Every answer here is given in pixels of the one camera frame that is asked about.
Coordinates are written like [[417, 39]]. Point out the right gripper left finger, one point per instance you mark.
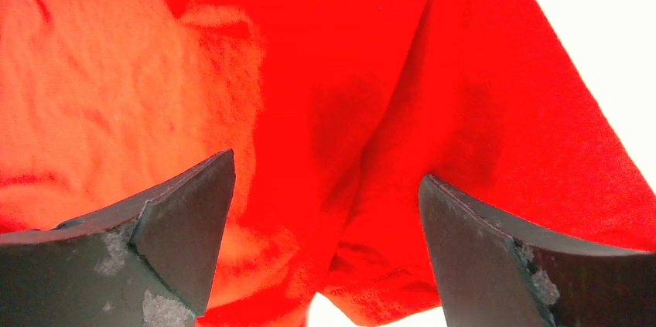
[[148, 260]]

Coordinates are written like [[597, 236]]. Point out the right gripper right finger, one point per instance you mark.
[[496, 269]]

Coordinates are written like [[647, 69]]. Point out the red t-shirt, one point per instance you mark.
[[335, 110]]

